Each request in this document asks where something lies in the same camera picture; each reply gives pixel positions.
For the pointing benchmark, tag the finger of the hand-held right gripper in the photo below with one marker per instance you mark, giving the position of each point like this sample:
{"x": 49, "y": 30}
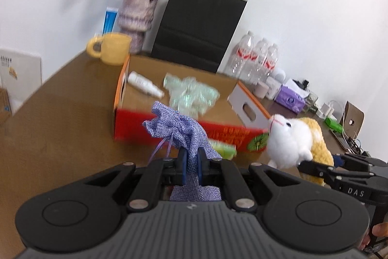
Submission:
{"x": 338, "y": 160}
{"x": 312, "y": 169}

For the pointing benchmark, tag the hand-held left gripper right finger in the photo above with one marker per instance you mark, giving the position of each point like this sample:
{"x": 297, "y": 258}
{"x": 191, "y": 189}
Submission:
{"x": 201, "y": 168}

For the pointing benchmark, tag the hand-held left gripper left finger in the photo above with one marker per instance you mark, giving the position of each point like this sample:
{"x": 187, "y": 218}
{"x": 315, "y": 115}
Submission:
{"x": 182, "y": 168}

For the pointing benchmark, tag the yellow and white plush sheep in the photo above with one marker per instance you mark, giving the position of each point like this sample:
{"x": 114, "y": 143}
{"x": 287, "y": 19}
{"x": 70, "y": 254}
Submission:
{"x": 288, "y": 140}

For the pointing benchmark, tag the orange cardboard box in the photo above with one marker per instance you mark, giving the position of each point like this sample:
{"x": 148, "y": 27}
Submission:
{"x": 136, "y": 122}

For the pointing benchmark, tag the iridescent organza bag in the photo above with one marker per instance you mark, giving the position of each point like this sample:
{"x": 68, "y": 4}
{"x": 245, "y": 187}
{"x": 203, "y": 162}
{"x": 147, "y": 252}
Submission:
{"x": 191, "y": 95}

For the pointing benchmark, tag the white spray bottle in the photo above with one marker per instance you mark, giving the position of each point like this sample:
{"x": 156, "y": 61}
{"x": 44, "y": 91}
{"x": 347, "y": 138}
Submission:
{"x": 142, "y": 83}

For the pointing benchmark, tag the wooden desktop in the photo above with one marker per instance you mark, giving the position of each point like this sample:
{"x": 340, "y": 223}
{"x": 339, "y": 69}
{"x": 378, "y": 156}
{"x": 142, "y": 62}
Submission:
{"x": 60, "y": 131}

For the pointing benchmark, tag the person's right hand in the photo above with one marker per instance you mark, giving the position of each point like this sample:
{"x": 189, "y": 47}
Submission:
{"x": 380, "y": 230}

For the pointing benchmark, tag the dark smartphone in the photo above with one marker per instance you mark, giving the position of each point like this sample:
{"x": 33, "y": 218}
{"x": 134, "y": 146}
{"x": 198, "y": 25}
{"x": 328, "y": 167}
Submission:
{"x": 341, "y": 139}

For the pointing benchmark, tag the green tissue packet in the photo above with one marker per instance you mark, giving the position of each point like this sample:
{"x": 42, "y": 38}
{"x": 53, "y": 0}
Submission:
{"x": 225, "y": 151}

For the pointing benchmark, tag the green stapler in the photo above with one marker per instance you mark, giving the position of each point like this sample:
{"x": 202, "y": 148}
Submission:
{"x": 333, "y": 124}

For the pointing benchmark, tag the brown cardboard stand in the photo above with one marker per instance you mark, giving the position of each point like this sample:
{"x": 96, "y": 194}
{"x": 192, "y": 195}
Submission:
{"x": 353, "y": 118}

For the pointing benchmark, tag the white charger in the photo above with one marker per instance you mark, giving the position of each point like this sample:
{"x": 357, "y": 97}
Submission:
{"x": 325, "y": 110}
{"x": 331, "y": 111}

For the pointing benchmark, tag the clear glass cup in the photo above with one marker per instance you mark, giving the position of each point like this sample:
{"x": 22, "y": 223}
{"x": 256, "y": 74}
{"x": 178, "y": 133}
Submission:
{"x": 311, "y": 101}

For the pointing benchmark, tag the purple tissue pack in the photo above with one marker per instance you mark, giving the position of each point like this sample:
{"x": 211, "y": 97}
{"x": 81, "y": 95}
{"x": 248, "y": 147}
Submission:
{"x": 289, "y": 99}

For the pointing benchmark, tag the small black device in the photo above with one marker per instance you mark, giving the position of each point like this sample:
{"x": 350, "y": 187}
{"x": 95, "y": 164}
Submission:
{"x": 303, "y": 84}

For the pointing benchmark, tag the white plastic jar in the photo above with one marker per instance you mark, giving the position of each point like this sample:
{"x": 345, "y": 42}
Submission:
{"x": 273, "y": 87}

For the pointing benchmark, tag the white round speaker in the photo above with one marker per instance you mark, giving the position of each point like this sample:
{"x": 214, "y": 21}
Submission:
{"x": 280, "y": 75}

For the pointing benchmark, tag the clear water bottle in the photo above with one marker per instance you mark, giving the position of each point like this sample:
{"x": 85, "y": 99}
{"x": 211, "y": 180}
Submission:
{"x": 257, "y": 61}
{"x": 241, "y": 55}
{"x": 271, "y": 60}

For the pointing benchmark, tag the yellow mug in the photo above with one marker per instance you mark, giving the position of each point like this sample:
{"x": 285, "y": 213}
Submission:
{"x": 116, "y": 48}

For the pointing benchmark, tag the black paper bag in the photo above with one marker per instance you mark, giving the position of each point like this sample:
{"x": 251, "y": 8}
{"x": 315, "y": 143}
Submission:
{"x": 197, "y": 25}

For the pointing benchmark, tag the mottled purple ceramic vase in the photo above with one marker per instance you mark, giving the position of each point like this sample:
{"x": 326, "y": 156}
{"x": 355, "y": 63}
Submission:
{"x": 136, "y": 16}

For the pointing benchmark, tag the blue and white tube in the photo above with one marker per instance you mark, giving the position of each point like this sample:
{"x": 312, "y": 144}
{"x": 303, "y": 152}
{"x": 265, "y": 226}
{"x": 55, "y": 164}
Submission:
{"x": 110, "y": 20}

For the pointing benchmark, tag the brown cardboard carton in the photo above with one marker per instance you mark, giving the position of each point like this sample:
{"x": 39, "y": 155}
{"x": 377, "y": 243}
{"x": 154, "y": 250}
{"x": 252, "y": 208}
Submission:
{"x": 4, "y": 107}

